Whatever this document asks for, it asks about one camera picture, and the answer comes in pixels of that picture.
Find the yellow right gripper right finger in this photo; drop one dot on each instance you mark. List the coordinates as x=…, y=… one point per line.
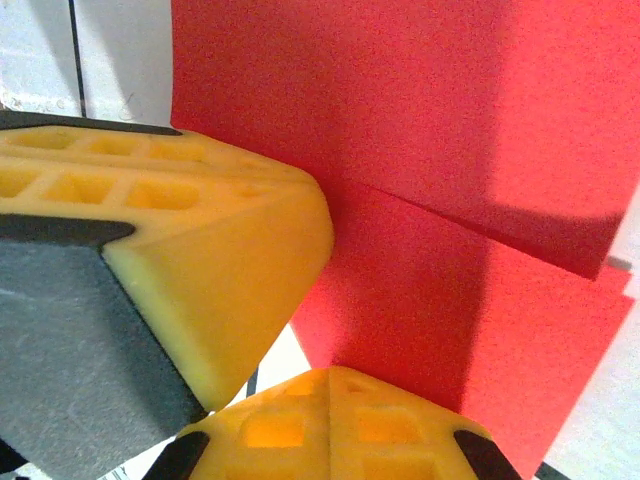
x=390, y=435

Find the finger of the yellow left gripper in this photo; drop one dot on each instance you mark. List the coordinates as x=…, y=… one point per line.
x=150, y=145
x=210, y=280

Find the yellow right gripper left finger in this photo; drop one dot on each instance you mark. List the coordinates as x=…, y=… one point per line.
x=270, y=430

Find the red paper sheet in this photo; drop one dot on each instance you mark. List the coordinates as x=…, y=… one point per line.
x=425, y=125

